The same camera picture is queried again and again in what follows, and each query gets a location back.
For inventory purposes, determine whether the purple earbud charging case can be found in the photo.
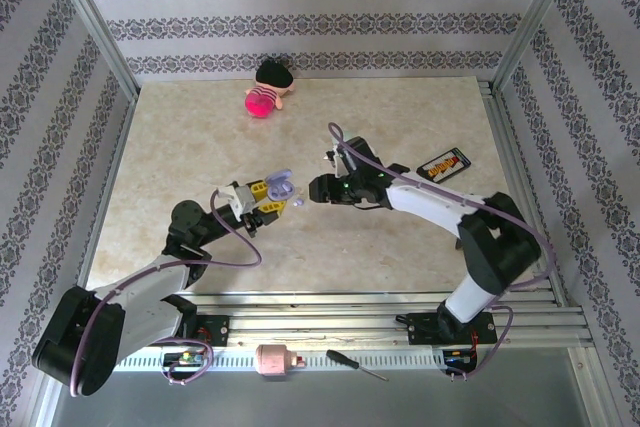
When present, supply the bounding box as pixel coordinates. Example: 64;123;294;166
264;168;296;201

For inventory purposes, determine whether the black charging board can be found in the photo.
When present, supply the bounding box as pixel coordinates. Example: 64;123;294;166
416;146;472;184

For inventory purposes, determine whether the plush doll with black hair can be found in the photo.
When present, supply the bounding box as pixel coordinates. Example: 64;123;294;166
243;57;297;121

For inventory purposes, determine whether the small circuit board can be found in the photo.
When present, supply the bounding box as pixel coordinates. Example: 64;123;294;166
162;350;211;368
442;348;479;366

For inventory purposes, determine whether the pink cylindrical bottle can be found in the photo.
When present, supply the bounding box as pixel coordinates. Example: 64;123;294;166
254;344;308;377

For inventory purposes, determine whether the grey metal sheet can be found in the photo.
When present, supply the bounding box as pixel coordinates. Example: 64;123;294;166
47;369;604;427

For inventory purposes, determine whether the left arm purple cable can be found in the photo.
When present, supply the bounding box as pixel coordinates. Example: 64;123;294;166
71;189;264;397

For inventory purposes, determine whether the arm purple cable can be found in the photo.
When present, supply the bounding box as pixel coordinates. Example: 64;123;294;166
326;121;557;383
71;189;264;397

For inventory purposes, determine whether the aluminium side rail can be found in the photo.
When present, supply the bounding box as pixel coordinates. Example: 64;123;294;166
79;94;140;298
477;79;594;328

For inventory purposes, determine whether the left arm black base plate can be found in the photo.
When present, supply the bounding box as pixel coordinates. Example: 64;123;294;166
139;314;231;347

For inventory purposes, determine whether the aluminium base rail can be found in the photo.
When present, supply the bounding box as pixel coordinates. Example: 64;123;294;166
47;290;594;349

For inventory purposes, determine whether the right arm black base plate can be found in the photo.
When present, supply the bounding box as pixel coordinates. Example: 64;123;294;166
407;311;499;347

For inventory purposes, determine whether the black handled screwdriver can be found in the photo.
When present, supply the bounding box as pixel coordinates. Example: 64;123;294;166
325;348;390;382

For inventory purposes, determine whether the white slotted cable duct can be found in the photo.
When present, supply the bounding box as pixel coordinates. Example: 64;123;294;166
113;349;447;372

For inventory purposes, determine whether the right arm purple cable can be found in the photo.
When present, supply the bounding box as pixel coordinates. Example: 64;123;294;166
326;121;557;383

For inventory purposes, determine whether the aluminium frame post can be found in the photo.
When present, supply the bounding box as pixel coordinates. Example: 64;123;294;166
42;0;140;101
490;0;585;96

